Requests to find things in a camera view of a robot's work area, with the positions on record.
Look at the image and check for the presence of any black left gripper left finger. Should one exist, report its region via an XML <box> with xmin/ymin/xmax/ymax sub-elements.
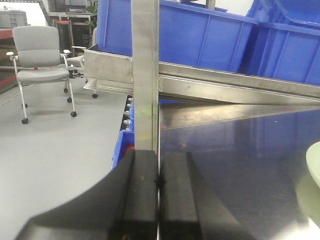
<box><xmin>16</xmin><ymin>149</ymin><xmax>158</xmax><ymax>240</ymax></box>

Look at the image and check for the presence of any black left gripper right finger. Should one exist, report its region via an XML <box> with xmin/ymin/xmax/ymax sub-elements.
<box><xmin>160</xmin><ymin>152</ymin><xmax>254</xmax><ymax>240</ymax></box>

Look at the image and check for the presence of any pale green plate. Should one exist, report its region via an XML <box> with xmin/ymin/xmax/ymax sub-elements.
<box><xmin>296</xmin><ymin>141</ymin><xmax>320</xmax><ymax>228</ymax></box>

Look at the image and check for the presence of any blue bin lower shelf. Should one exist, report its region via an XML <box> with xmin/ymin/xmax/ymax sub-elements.
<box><xmin>110</xmin><ymin>99</ymin><xmax>186</xmax><ymax>172</ymax></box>

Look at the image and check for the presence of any stainless steel shelf rack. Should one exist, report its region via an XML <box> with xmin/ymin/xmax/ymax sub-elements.
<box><xmin>85</xmin><ymin>0</ymin><xmax>320</xmax><ymax>153</ymax></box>

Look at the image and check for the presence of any grey office chair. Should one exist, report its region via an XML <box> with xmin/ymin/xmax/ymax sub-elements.
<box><xmin>66</xmin><ymin>26</ymin><xmax>99</xmax><ymax>99</ymax></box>
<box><xmin>6</xmin><ymin>25</ymin><xmax>77</xmax><ymax>124</ymax></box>

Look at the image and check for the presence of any blue plastic bin left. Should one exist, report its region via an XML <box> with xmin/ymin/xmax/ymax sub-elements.
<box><xmin>96</xmin><ymin>0</ymin><xmax>258</xmax><ymax>73</ymax></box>

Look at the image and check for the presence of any blue plastic bin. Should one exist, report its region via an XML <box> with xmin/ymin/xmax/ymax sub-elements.
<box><xmin>239</xmin><ymin>0</ymin><xmax>320</xmax><ymax>86</ymax></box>
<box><xmin>96</xmin><ymin>0</ymin><xmax>258</xmax><ymax>73</ymax></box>

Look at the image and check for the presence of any blue plastic bin right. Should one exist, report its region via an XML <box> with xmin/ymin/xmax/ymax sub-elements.
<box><xmin>239</xmin><ymin>0</ymin><xmax>320</xmax><ymax>86</ymax></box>

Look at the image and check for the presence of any metal workbench with red frame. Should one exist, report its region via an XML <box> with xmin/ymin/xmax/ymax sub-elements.
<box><xmin>48</xmin><ymin>12</ymin><xmax>93</xmax><ymax>57</ymax></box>

